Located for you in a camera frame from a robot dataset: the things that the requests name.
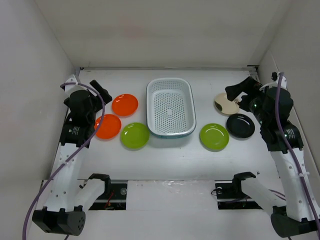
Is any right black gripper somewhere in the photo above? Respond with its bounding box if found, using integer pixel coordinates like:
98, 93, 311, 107
225, 76, 270, 127

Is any cream floral plate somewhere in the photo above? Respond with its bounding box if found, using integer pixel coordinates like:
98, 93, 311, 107
213, 93, 240, 116

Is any orange plate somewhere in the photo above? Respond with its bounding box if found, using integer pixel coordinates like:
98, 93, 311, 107
94, 114, 122, 140
111, 93, 139, 117

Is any black plate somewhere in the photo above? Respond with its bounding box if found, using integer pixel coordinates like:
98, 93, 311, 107
226, 113, 256, 139

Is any green plate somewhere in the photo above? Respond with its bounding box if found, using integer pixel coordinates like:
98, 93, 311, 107
199, 123, 230, 151
120, 122, 150, 150

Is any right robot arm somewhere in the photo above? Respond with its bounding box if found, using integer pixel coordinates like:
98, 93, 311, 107
223, 72, 320, 239

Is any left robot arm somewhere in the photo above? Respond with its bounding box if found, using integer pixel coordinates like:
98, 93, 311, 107
24, 74, 113, 237

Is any white perforated plastic bin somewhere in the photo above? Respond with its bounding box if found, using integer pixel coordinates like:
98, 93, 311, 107
146, 77, 197, 139

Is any aluminium rail back edge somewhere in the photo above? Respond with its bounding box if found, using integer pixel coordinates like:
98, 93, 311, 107
78, 65, 259, 71

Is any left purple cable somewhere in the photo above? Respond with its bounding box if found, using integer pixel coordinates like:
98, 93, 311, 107
21, 81, 106, 240

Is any purple cable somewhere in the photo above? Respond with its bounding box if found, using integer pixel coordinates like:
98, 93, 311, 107
273, 71, 320, 228
21, 81, 106, 240

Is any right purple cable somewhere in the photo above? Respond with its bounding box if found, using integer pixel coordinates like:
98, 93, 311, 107
273, 71, 320, 228

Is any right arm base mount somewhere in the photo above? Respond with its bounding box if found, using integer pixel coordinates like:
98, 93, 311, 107
211, 180, 262, 210

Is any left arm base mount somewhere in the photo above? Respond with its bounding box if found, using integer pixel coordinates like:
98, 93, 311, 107
90, 181, 128, 211

